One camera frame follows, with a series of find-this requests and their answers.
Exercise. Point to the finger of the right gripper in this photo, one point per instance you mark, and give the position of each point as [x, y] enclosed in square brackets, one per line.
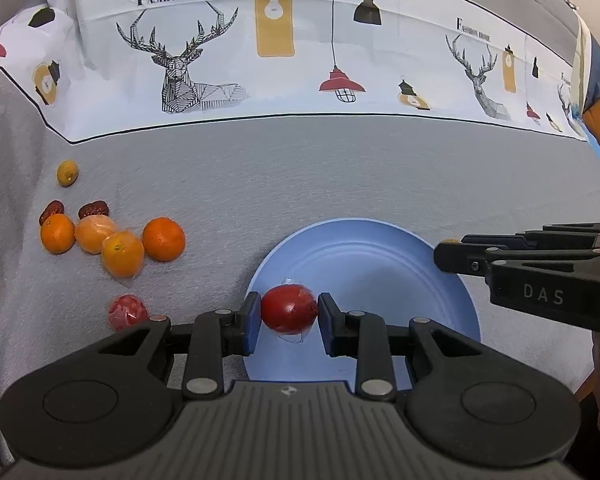
[519, 280]
[553, 237]

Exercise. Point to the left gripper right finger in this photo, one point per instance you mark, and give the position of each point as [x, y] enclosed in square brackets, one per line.
[361, 336]

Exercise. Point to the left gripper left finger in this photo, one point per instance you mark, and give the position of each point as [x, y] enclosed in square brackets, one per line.
[214, 336]

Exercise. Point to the smooth red tomato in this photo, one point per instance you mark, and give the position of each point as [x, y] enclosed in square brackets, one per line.
[289, 309]

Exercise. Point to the crinkly red tomato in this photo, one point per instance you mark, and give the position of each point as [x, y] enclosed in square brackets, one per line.
[126, 311]

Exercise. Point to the bare orange mandarin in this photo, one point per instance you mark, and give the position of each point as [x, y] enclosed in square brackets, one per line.
[163, 239]
[57, 234]

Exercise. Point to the plastic orange mandarin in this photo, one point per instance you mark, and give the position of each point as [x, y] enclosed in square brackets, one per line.
[122, 255]

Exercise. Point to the pale orange mandarin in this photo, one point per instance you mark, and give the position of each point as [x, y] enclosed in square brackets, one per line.
[91, 231]

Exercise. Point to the dark red jujube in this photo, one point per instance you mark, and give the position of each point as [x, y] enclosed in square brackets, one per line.
[96, 208]
[53, 207]

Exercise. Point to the small yellow fruit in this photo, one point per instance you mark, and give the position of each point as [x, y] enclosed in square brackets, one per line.
[67, 173]

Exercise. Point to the blue round plate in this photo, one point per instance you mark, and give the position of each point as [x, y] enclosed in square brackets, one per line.
[366, 265]

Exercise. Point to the grey deer print sofa cover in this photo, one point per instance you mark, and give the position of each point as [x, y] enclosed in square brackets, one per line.
[246, 120]

